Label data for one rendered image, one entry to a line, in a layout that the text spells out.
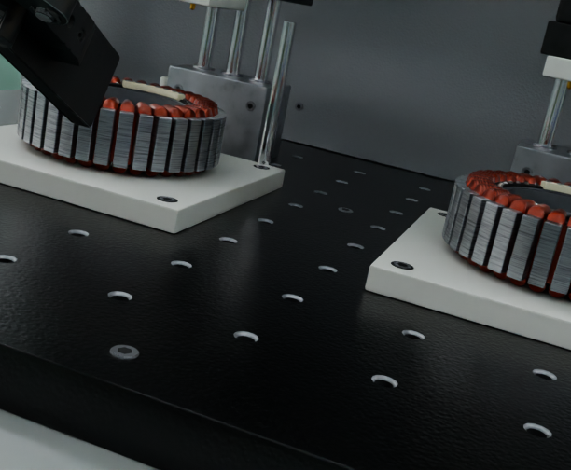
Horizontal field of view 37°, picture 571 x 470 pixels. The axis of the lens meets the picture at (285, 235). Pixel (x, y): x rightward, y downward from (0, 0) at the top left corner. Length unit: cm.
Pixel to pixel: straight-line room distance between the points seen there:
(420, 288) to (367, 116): 34
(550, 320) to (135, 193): 20
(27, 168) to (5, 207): 4
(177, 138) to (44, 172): 7
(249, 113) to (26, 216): 23
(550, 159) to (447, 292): 20
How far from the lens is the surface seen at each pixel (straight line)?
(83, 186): 41
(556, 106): 56
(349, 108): 69
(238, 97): 58
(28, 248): 35
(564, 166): 54
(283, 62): 52
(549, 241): 37
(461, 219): 40
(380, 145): 69
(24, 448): 26
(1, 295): 30
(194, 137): 44
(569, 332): 36
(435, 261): 39
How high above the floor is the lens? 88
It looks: 16 degrees down
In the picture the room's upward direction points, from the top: 11 degrees clockwise
